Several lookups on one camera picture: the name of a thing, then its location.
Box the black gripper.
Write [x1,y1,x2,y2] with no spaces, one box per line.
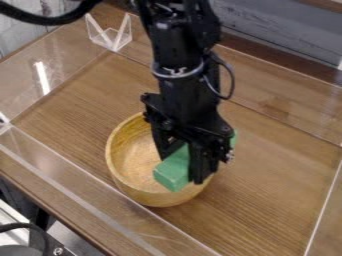
[141,69,235,185]

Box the green rectangular block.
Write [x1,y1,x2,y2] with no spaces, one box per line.
[152,129,236,192]

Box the brown wooden bowl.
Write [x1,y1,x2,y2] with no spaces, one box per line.
[105,113,212,208]

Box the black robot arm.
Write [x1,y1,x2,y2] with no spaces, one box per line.
[131,0,235,184]

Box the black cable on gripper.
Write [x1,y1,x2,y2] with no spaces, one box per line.
[202,53,236,101]

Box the clear acrylic tray wall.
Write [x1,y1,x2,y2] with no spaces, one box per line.
[0,22,342,256]

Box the clear acrylic corner bracket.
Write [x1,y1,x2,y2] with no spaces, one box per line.
[85,13,132,52]

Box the black metal bracket with screw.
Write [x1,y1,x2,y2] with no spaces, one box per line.
[44,234,76,256]

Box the black cable bottom left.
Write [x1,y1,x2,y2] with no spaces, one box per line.
[0,222,51,256]

